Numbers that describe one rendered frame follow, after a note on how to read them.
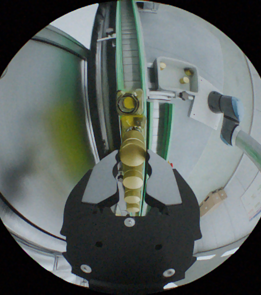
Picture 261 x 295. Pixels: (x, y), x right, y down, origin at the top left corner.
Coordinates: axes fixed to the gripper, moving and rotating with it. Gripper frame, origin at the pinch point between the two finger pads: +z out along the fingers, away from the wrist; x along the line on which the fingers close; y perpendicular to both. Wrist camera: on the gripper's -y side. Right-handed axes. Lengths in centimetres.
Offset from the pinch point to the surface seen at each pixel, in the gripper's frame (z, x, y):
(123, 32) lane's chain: 28, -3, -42
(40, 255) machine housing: -18.7, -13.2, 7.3
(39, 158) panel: -4.3, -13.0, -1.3
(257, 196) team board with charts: -46, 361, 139
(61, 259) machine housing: -18.8, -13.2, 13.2
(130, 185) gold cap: -0.5, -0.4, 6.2
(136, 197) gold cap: -0.4, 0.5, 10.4
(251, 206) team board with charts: -52, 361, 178
